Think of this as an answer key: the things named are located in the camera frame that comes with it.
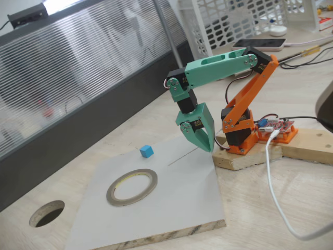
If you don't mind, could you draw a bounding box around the small blue cube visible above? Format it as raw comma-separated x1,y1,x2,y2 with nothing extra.
139,144,155,159

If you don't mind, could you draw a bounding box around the light wooden base block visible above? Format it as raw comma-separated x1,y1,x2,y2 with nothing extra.
212,134,284,171

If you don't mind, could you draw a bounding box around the red circuit board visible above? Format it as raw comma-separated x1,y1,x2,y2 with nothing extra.
256,118,296,133

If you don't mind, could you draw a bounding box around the white-faced plywood board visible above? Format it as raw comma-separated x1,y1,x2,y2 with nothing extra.
65,135,226,250

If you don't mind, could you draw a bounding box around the orange circuit board holder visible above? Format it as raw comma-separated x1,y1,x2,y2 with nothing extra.
256,124,299,144

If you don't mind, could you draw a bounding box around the smartphone with pink case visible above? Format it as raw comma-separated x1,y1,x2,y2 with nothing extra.
231,38,286,52

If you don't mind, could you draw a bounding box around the light wooden plank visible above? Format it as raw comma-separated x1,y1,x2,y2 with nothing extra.
279,127,333,165

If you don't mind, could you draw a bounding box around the ribbed translucent desk partition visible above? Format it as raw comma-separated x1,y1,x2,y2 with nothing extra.
0,0,196,213

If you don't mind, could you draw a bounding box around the dark grey rounded object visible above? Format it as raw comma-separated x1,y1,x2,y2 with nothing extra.
315,80,333,132

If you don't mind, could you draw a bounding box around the white earbuds case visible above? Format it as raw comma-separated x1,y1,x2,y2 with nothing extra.
269,25,288,37

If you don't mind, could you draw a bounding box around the brown cardboard sheet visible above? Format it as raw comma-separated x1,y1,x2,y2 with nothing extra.
213,26,333,63

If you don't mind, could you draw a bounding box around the white plastic lattice basket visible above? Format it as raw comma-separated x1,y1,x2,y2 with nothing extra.
178,0,321,66

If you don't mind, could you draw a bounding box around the red and white box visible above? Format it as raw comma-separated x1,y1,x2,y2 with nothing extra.
318,16,333,32

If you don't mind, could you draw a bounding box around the black box device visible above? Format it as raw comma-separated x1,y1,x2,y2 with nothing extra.
7,3,48,29

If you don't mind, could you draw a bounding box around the white USB cable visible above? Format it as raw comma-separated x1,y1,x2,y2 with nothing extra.
265,130,333,241

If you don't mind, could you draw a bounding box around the black power cable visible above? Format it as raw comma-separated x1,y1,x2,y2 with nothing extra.
282,116,333,128

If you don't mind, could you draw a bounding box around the thin black cable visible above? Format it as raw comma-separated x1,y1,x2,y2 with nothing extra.
279,46,333,69

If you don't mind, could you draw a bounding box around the grey tape ring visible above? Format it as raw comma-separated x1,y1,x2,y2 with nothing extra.
106,168,159,207

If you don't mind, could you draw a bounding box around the yellow handled screwdriver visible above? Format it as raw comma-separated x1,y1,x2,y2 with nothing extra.
300,44,322,56

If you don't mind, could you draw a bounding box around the pale pink charging cable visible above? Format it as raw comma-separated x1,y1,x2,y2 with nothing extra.
285,35,333,47

